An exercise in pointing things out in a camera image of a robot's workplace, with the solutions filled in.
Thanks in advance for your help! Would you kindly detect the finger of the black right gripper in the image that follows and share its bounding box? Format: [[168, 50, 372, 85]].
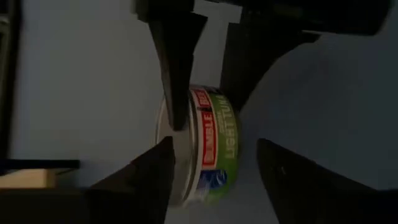
[[220, 23, 321, 111], [136, 0, 208, 131]]

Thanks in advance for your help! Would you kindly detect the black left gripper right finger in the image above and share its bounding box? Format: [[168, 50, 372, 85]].
[[256, 139, 398, 224]]

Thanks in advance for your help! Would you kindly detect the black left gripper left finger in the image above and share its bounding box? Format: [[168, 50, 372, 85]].
[[0, 136, 177, 224]]

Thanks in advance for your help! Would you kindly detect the green white label seafood can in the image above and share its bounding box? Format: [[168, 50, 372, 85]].
[[154, 84, 240, 206]]

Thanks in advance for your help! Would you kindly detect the wooden shelf board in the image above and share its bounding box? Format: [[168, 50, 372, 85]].
[[0, 169, 57, 189]]

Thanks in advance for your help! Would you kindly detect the black metal table frame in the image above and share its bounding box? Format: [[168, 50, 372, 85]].
[[0, 0, 20, 160]]

